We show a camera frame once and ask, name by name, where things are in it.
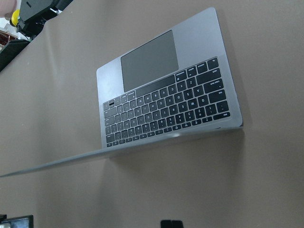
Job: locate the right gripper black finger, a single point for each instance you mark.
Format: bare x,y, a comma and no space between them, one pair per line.
171,224

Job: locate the grey laptop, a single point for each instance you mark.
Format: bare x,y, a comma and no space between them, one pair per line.
175,87

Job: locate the yellow ball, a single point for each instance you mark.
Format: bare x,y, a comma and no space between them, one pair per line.
15,17

